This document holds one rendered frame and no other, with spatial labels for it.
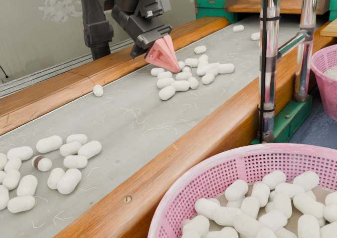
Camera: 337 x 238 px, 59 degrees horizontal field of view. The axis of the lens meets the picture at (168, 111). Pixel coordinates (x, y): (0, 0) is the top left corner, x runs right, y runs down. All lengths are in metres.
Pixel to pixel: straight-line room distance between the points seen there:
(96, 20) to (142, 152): 0.61
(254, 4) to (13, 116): 0.72
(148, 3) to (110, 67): 0.18
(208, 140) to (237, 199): 0.09
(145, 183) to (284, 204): 0.15
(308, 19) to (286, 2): 0.40
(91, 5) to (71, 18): 1.83
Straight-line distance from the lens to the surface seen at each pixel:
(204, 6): 1.15
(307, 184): 0.38
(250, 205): 0.34
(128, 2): 0.66
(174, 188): 0.33
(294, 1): 0.94
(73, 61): 1.18
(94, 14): 0.97
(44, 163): 0.45
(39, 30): 2.67
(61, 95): 0.65
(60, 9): 2.74
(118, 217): 0.32
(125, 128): 0.50
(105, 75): 0.70
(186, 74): 0.63
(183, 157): 0.37
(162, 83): 0.61
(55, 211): 0.39
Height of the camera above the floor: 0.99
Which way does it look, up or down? 28 degrees down
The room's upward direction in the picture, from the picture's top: 8 degrees counter-clockwise
